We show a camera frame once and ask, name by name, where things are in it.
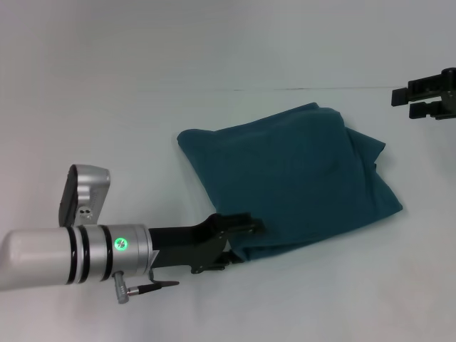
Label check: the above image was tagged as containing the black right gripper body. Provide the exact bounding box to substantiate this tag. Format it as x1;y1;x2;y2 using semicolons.
435;66;456;123

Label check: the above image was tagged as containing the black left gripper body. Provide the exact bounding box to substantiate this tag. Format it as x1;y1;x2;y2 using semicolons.
148;212;229;276

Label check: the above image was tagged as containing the blue t-shirt with FREE print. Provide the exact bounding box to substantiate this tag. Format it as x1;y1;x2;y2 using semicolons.
176;102;405;265

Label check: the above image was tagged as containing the grey cable connector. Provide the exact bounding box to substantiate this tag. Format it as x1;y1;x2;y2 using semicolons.
111;269;130;305

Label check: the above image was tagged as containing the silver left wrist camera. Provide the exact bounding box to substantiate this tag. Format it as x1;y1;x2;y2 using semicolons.
57;163;112;229

